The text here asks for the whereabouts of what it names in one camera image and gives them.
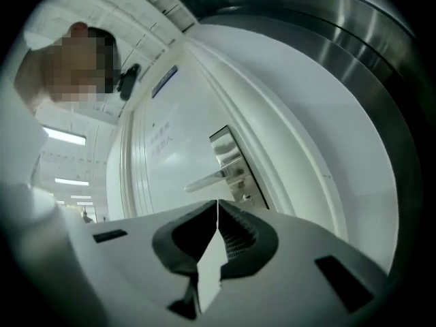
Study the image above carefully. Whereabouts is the white door frame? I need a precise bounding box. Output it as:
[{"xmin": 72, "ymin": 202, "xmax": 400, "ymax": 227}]
[{"xmin": 183, "ymin": 41, "xmax": 349, "ymax": 245}]

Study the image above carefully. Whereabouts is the person's white shirt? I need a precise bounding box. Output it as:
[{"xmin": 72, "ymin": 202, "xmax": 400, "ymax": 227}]
[{"xmin": 0, "ymin": 90, "xmax": 103, "ymax": 327}]

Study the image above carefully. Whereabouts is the white door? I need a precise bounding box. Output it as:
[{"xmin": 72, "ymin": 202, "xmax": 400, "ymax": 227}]
[{"xmin": 106, "ymin": 65, "xmax": 270, "ymax": 223}]

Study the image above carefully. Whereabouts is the brushed steel panel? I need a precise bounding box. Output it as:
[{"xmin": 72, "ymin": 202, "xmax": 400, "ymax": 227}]
[{"xmin": 197, "ymin": 0, "xmax": 429, "ymax": 282}]

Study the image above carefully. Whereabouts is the black head-worn camera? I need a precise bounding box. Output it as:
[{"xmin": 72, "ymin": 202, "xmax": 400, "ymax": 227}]
[{"xmin": 117, "ymin": 63, "xmax": 142, "ymax": 101}]

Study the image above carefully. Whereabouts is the blue door sign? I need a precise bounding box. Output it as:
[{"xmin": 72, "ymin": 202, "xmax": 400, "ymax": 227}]
[{"xmin": 151, "ymin": 65, "xmax": 179, "ymax": 99}]

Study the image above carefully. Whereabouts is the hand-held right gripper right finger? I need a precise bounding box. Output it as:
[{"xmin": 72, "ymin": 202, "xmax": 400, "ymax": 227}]
[{"xmin": 217, "ymin": 199, "xmax": 279, "ymax": 281}]

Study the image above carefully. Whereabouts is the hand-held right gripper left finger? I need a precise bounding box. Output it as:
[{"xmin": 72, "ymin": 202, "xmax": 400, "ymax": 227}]
[{"xmin": 152, "ymin": 199, "xmax": 219, "ymax": 275}]

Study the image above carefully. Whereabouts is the person's head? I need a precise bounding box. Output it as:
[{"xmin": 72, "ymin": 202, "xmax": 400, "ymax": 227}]
[{"xmin": 14, "ymin": 21, "xmax": 122, "ymax": 110}]

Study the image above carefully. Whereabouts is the silver door lever handle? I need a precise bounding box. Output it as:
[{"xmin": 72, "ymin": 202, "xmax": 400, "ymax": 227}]
[{"xmin": 183, "ymin": 167, "xmax": 236, "ymax": 193}]

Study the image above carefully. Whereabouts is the silver door lock plate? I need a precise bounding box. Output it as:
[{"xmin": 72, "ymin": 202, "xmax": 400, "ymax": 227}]
[{"xmin": 208, "ymin": 125, "xmax": 270, "ymax": 211}]

